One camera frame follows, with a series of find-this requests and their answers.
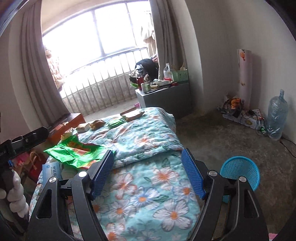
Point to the orange wooden cabinet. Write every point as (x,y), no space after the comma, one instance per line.
(68,121)

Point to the yellow crumpled snack wrapper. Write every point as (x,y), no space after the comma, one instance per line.
(70,132)

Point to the white gloved left hand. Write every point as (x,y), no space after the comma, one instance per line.
(15,197)

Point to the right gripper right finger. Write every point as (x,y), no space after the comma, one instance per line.
(244,217)

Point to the black clothes pile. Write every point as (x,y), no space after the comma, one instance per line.
(145,66)

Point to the blue plastic waste basket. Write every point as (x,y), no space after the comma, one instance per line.
(238,166)

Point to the brown crumpled wrapper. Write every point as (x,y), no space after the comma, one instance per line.
(96,124)

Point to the right grey curtain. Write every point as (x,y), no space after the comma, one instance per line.
(169,41)

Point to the white plastic jug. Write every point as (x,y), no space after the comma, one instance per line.
(167,72)

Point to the rolled floral paper tube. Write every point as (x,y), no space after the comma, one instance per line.
(245,76)

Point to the grey side table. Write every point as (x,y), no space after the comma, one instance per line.
(175,100)

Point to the green snack bag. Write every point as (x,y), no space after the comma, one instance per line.
(77,154)

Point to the metal balcony railing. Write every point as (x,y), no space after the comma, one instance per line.
(103,83)

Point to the tan snack packet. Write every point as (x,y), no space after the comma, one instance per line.
(83,127)

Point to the red thermos bottle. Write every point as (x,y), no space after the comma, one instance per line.
(140,81)

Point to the floral blue quilt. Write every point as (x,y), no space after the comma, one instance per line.
(147,195)

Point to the large clear water jug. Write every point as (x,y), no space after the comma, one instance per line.
(277,116)

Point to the green plastic basket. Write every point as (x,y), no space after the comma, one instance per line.
(180,76)

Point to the left grey curtain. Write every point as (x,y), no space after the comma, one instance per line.
(35,90)

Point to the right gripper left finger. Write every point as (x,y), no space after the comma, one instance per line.
(50,219)

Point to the light blue tissue box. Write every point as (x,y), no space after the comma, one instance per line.
(51,170)

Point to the red gift bag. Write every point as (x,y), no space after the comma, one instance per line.
(29,164)

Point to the grey curtain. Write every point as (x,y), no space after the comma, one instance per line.
(169,41)
(35,90)

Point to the orange small snack packet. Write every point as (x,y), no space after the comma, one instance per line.
(132,114)

